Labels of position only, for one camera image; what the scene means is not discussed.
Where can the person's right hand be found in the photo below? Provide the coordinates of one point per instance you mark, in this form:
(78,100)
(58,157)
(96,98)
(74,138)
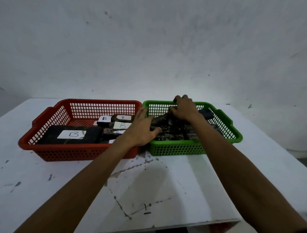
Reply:
(186,110)

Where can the person's left hand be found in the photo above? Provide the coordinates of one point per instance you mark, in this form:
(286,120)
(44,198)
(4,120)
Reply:
(139,133)

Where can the person's left thumb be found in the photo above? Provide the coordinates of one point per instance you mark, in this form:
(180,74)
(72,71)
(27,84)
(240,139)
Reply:
(156,131)

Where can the person's right middle finger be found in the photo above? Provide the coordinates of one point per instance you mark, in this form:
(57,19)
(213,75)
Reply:
(185,98)

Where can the person's right thumb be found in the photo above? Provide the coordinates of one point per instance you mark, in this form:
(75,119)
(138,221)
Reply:
(173,110)

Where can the camouflage cloth pile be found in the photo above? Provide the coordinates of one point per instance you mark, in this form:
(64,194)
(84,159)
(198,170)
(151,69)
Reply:
(172,132)

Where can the person's left forearm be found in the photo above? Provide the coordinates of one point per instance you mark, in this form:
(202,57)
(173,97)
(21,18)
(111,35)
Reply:
(79,184)

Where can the person's right forearm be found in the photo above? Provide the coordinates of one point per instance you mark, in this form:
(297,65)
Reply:
(239,177)

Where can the dark blue folded cloth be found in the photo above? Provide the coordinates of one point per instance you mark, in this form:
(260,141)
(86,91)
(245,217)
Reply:
(206,113)

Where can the green plastic mesh basket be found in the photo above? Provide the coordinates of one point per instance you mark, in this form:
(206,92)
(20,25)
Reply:
(177,147)

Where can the camouflage folded cloth white label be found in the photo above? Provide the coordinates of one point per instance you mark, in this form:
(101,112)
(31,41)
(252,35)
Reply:
(109,132)
(121,125)
(123,117)

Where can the small black cloth white label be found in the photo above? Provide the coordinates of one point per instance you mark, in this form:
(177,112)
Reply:
(102,123)

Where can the red plastic mesh basket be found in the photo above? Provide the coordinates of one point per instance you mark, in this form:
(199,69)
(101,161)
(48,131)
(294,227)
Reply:
(72,151)

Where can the large black cloth white label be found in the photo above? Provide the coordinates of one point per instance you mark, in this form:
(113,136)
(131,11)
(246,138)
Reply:
(48,136)

